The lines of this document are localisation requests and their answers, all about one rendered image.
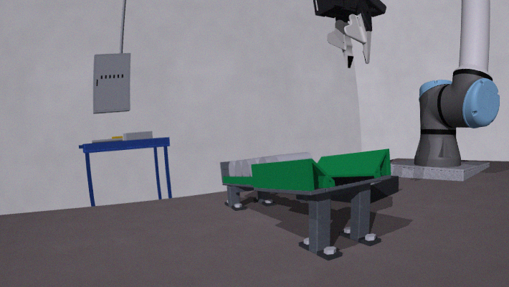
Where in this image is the grey cylinder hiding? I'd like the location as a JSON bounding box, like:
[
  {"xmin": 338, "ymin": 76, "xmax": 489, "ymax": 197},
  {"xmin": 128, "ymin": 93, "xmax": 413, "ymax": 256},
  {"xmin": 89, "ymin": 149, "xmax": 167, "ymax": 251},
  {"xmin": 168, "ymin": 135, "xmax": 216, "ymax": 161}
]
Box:
[
  {"xmin": 269, "ymin": 152, "xmax": 313, "ymax": 163},
  {"xmin": 229, "ymin": 161, "xmax": 236, "ymax": 177},
  {"xmin": 259, "ymin": 156, "xmax": 271, "ymax": 164},
  {"xmin": 249, "ymin": 157, "xmax": 261, "ymax": 177},
  {"xmin": 242, "ymin": 159, "xmax": 251, "ymax": 177},
  {"xmin": 234, "ymin": 160, "xmax": 243, "ymax": 177}
]

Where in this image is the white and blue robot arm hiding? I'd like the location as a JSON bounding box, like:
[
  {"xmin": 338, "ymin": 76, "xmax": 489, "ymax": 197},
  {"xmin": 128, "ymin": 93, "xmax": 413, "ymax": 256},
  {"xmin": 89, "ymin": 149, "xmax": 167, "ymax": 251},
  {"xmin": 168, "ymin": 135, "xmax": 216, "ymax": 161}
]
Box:
[{"xmin": 414, "ymin": 0, "xmax": 500, "ymax": 167}]

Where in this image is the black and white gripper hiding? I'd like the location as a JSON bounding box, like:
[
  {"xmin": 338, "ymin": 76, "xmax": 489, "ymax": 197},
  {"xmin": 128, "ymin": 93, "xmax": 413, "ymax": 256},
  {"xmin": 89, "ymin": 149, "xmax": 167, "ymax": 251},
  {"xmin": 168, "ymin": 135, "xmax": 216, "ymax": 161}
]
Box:
[{"xmin": 313, "ymin": 0, "xmax": 372, "ymax": 68}]

